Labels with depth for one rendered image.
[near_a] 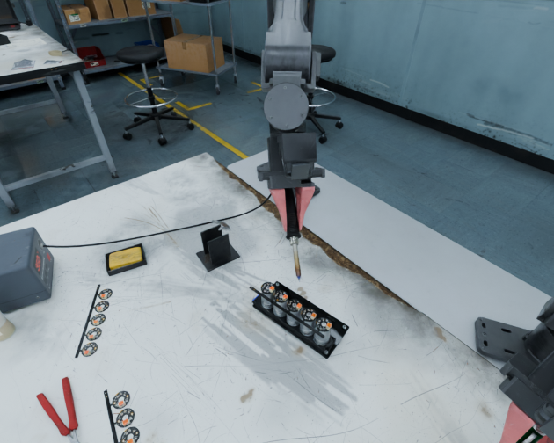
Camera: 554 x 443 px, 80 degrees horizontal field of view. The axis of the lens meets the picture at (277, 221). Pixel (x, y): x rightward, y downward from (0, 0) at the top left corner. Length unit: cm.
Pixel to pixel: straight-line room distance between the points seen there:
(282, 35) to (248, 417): 55
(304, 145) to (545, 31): 255
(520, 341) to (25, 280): 84
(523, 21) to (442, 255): 230
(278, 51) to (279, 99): 10
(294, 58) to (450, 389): 54
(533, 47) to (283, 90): 256
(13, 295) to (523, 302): 92
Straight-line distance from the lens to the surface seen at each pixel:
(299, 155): 43
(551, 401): 32
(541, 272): 212
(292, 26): 58
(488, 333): 69
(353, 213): 83
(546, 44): 289
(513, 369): 40
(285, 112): 44
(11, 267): 71
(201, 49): 377
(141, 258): 74
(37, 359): 69
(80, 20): 449
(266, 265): 69
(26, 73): 222
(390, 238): 79
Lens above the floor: 127
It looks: 41 degrees down
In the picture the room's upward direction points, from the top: straight up
